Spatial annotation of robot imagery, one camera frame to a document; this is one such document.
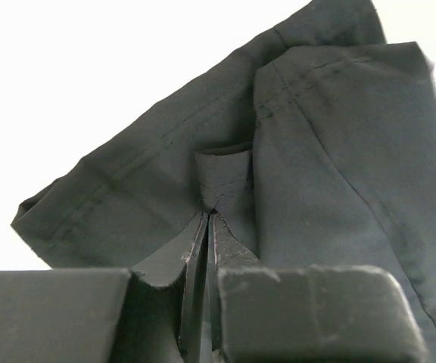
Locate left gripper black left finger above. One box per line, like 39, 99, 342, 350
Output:
126, 213, 207, 362

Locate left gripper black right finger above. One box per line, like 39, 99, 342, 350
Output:
207, 213, 260, 362

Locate black trousers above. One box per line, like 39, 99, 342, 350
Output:
11, 1, 436, 362

